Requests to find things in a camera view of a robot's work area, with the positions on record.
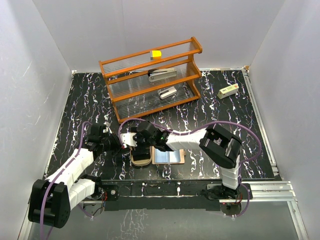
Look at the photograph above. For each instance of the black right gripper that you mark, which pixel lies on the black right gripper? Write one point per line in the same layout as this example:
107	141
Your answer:
139	149

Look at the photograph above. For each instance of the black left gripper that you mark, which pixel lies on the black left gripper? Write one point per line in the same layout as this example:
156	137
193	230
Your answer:
118	145

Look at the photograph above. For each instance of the pink leather card holder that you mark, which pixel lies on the pink leather card holder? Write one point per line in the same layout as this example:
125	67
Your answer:
182	154

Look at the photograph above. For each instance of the beige card box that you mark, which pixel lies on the beige card box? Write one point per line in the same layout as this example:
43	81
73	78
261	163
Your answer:
140	157

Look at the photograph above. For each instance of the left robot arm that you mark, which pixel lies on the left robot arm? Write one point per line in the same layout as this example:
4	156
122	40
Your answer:
53	198

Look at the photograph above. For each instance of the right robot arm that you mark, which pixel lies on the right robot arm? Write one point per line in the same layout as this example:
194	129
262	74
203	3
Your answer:
220	145

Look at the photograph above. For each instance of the small white stapler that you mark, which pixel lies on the small white stapler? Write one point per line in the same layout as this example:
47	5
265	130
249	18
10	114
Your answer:
166	93

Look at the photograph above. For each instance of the orange wooden shelf rack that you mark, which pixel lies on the orange wooden shelf rack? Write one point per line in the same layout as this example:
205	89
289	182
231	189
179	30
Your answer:
131	93

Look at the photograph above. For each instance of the large grey black stapler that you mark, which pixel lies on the large grey black stapler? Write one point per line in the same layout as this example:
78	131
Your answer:
161	74

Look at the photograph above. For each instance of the yellow grey tape dispenser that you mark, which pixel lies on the yellow grey tape dispenser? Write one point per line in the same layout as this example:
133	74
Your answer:
155	55

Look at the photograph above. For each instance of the white staples box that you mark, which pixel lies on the white staples box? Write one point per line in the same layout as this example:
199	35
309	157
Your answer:
228	91

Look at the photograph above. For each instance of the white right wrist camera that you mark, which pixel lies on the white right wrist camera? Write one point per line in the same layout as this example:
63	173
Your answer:
127	139

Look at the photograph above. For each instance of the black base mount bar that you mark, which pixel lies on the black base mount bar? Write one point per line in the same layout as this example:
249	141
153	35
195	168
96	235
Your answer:
160	195

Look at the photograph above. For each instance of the aluminium frame rail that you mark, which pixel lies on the aluminium frame rail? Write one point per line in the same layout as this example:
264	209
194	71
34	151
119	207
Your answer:
278	190

